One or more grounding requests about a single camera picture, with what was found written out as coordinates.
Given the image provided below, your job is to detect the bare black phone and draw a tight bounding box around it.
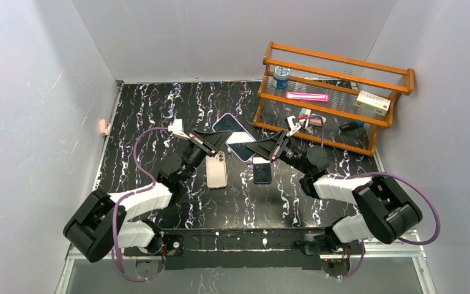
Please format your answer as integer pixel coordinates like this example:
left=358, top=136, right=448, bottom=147
left=252, top=157, right=272, bottom=184

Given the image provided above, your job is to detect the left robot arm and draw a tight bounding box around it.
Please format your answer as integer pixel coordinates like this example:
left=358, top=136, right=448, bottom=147
left=62, top=124, right=233, bottom=263

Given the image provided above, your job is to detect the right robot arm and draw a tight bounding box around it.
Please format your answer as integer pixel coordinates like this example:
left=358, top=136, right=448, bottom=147
left=244, top=130, right=423, bottom=248

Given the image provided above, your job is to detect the blue white round jar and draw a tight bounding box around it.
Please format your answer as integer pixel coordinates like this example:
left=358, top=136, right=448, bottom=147
left=272, top=66, right=291, bottom=89

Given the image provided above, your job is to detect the orange wooden shelf rack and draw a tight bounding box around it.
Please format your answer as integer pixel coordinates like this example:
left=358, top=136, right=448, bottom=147
left=253, top=42, right=415, bottom=156

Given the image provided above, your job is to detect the white red small box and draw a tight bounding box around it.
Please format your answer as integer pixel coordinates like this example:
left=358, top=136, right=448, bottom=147
left=354, top=91, right=391, bottom=116

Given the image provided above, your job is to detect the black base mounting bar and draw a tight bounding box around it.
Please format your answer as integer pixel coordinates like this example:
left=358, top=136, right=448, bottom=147
left=161, top=228, right=344, bottom=270

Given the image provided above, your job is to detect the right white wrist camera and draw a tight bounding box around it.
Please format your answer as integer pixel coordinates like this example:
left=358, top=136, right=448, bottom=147
left=285, top=116, right=306, bottom=137

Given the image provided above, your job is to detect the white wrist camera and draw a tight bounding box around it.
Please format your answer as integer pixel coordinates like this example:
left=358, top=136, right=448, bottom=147
left=167, top=118, right=190, bottom=140
left=285, top=116, right=306, bottom=137

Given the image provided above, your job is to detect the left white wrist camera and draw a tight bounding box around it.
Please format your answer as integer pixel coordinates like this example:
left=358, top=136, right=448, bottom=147
left=167, top=118, right=190, bottom=140

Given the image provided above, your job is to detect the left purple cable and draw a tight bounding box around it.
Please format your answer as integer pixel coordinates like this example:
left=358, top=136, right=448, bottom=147
left=111, top=127, right=175, bottom=284

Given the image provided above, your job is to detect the purple cable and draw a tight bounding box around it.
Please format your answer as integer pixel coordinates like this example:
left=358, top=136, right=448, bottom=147
left=299, top=115, right=442, bottom=281
left=111, top=127, right=175, bottom=284

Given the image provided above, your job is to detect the pink wall clip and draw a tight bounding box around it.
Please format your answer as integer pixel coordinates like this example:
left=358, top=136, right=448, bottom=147
left=99, top=119, right=110, bottom=136

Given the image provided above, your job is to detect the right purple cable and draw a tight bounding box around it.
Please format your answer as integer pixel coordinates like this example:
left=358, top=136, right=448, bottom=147
left=299, top=115, right=442, bottom=281

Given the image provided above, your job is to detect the aluminium frame rail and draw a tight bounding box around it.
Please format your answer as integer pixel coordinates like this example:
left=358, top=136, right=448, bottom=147
left=66, top=230, right=427, bottom=260

